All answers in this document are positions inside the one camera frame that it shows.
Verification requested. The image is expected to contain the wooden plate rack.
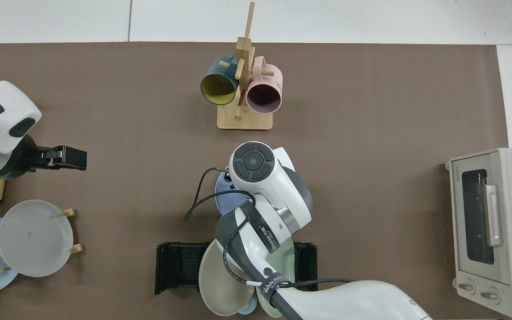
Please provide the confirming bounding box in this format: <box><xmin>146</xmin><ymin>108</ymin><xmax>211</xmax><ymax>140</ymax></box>
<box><xmin>0</xmin><ymin>208</ymin><xmax>83</xmax><ymax>273</ymax></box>

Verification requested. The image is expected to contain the grey plate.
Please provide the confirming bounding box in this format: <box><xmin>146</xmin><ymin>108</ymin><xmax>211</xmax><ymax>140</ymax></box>
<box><xmin>0</xmin><ymin>200</ymin><xmax>74</xmax><ymax>278</ymax></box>

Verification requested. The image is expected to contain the black dish rack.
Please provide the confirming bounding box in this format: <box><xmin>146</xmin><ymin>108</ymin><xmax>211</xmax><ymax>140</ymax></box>
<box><xmin>155</xmin><ymin>241</ymin><xmax>318</xmax><ymax>296</ymax></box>

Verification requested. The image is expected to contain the pale green plate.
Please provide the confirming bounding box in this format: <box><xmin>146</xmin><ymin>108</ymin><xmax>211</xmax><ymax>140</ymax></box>
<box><xmin>256</xmin><ymin>238</ymin><xmax>296</xmax><ymax>319</ymax></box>

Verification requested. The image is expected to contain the beige plate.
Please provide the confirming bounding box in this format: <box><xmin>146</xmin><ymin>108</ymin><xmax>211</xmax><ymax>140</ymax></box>
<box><xmin>198</xmin><ymin>240</ymin><xmax>256</xmax><ymax>317</ymax></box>

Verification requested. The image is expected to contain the wooden cup stand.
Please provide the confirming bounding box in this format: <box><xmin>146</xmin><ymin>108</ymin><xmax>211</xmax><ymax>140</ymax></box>
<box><xmin>217</xmin><ymin>2</ymin><xmax>274</xmax><ymax>131</ymax></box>

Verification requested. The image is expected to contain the pink cup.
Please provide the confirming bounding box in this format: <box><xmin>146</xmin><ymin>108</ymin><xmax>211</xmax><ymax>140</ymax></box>
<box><xmin>246</xmin><ymin>56</ymin><xmax>283</xmax><ymax>114</ymax></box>

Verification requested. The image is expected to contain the dark blue cup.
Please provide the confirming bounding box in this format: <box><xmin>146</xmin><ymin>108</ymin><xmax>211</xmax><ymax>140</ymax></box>
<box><xmin>200</xmin><ymin>54</ymin><xmax>240</xmax><ymax>106</ymax></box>

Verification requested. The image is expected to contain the small blue round thing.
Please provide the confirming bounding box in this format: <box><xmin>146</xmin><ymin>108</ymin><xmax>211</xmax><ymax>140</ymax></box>
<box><xmin>237</xmin><ymin>296</ymin><xmax>258</xmax><ymax>315</ymax></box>

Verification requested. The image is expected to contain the brown table cloth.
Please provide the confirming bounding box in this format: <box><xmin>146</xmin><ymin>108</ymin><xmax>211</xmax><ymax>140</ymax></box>
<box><xmin>0</xmin><ymin>42</ymin><xmax>510</xmax><ymax>320</ymax></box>

